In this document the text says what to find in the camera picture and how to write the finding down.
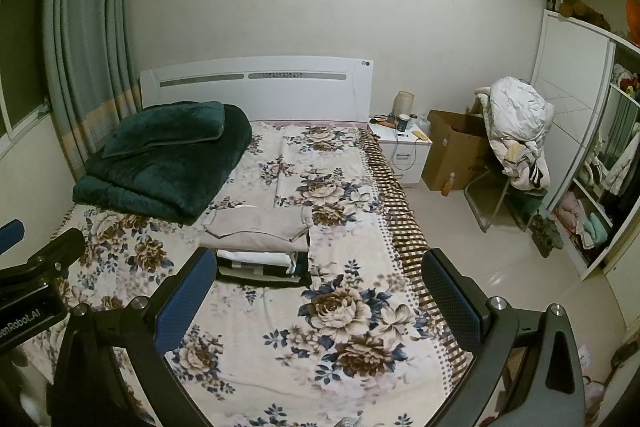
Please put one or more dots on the green curtain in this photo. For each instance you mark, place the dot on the green curtain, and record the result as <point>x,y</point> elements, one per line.
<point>85,32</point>

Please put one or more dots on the white nightstand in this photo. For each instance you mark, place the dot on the white nightstand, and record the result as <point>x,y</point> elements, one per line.
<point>400,162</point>

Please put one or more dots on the orange object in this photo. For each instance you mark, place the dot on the orange object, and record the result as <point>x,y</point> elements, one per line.
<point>634,22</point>

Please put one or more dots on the dark green folded blanket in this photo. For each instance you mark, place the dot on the dark green folded blanket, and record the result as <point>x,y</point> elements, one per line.
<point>150,187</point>

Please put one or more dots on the white headboard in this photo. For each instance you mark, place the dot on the white headboard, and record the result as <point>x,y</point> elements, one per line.
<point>310,99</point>

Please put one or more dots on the grey long-sleeve shirt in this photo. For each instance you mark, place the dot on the grey long-sleeve shirt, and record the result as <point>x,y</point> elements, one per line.
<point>255,224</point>

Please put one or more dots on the pile of mixed clothes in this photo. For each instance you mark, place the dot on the pile of mixed clothes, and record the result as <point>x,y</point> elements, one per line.
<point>525,167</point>

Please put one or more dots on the dark cup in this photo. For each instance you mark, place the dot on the dark cup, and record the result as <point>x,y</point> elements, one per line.
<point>403,123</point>

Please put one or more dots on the dark slippers pair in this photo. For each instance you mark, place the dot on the dark slippers pair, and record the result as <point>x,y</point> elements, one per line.
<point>547,234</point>

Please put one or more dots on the bed with floral sheet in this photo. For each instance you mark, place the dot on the bed with floral sheet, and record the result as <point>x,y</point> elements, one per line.
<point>350,257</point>

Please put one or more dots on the dark green pillow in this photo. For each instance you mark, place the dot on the dark green pillow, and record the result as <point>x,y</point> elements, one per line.
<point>165,129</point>

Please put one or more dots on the pink folded cloth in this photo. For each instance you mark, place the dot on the pink folded cloth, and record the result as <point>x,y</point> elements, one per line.
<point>570,214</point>

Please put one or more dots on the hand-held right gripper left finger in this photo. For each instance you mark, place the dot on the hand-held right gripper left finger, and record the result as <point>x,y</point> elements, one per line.
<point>185,302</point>

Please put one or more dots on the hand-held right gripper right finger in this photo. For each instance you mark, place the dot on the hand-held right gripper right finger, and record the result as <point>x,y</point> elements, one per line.
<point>452,302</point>

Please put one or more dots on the white wardrobe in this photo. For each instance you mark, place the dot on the white wardrobe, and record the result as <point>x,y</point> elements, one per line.
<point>565,72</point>

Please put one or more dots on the large cardboard box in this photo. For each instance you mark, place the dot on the large cardboard box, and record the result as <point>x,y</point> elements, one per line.
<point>450,152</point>

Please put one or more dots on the cream table lamp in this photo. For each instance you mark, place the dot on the cream table lamp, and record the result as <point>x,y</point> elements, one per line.
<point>404,103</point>

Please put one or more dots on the metal frame chair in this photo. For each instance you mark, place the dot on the metal frame chair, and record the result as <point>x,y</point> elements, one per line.
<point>480,202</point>

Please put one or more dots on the white puffy jacket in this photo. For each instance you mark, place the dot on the white puffy jacket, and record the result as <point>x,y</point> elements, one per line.
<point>517,107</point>

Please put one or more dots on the teal folded cloth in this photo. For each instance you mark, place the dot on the teal folded cloth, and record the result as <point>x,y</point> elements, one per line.
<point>594,231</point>

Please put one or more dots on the orange bottle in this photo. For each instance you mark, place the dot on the orange bottle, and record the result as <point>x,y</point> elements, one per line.
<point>448,184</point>

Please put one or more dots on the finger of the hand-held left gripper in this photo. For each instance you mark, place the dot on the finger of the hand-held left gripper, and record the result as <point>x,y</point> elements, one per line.
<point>11,234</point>
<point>55,257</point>

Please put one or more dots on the window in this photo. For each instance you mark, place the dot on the window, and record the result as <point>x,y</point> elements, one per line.
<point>20,67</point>

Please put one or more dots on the white folded garment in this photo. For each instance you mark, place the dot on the white folded garment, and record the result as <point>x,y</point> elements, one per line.
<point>250,256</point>

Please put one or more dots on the hanging clothes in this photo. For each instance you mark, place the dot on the hanging clothes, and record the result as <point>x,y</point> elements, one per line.
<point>620,157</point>

